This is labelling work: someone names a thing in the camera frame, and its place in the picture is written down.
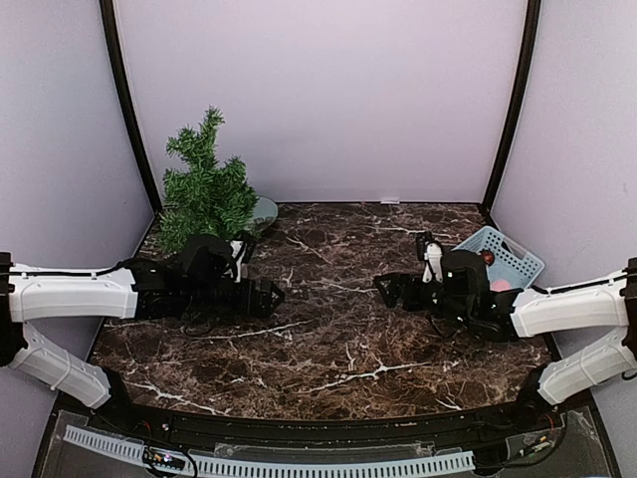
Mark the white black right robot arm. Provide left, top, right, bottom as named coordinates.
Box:
left=373, top=250, right=636, bottom=432

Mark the pink pompom ornament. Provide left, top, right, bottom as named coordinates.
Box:
left=491, top=279, right=513, bottom=292

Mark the black corner post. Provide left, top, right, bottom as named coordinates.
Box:
left=480, top=0, right=541, bottom=217
left=99, top=0, right=162, bottom=215

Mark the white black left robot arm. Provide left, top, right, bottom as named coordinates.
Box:
left=1, top=249, right=285, bottom=434

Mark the small green christmas tree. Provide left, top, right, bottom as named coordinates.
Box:
left=158, top=107, right=258, bottom=252

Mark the right black corner post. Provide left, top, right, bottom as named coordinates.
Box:
left=480, top=0, right=541, bottom=217

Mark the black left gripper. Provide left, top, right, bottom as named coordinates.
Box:
left=184, top=277, right=285, bottom=319

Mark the dark red bauble ornament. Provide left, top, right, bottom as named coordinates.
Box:
left=480, top=249, right=496, bottom=267

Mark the light blue plastic basket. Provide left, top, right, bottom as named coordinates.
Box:
left=455, top=226, right=544, bottom=289

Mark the left black corner post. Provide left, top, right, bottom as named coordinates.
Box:
left=99, top=0, right=162, bottom=215

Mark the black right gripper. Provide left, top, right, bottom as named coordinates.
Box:
left=375, top=271, right=474, bottom=327

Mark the black front rail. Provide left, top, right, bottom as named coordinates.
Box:
left=107, top=403, right=532, bottom=448

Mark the light blue ceramic plate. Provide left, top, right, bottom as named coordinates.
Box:
left=245, top=196, right=279, bottom=237

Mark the white slotted cable duct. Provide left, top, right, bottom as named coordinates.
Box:
left=63, top=425, right=476, bottom=477

